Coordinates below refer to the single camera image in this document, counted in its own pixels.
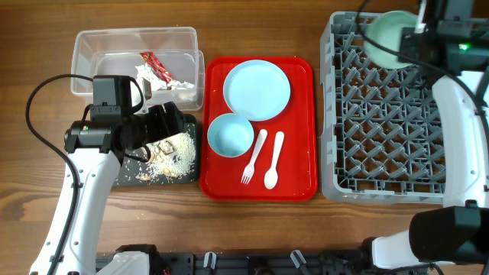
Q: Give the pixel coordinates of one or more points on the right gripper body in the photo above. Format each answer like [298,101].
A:
[411,43]

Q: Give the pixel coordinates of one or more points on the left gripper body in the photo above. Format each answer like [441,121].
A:
[153,124]

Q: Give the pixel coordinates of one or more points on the mint green bowl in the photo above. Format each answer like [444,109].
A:
[386,30]

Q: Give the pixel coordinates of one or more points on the rice and food scraps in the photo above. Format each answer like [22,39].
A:
[172,158]

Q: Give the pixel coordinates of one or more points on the white napkin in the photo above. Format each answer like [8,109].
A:
[145,72]

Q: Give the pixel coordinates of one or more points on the red snack wrapper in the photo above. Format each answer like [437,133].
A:
[158,68]

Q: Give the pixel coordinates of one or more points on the light blue small bowl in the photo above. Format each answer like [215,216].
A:
[230,135]

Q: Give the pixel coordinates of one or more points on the white plastic fork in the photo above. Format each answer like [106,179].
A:
[249,169]

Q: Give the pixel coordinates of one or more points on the light blue plate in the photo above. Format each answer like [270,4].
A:
[257,90]

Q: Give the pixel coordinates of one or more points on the white plastic spoon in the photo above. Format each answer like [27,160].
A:
[271,176]

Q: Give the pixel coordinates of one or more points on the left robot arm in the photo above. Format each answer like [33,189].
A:
[94,150]

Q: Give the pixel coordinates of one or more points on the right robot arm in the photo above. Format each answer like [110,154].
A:
[452,47]

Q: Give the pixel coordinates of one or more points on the grey dishwasher rack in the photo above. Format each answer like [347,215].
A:
[382,133]

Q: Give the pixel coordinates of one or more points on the black tray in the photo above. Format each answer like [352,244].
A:
[131,168]

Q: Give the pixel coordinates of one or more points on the clear plastic bin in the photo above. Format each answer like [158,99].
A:
[118,52]

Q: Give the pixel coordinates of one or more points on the red serving tray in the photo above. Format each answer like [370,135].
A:
[220,177]

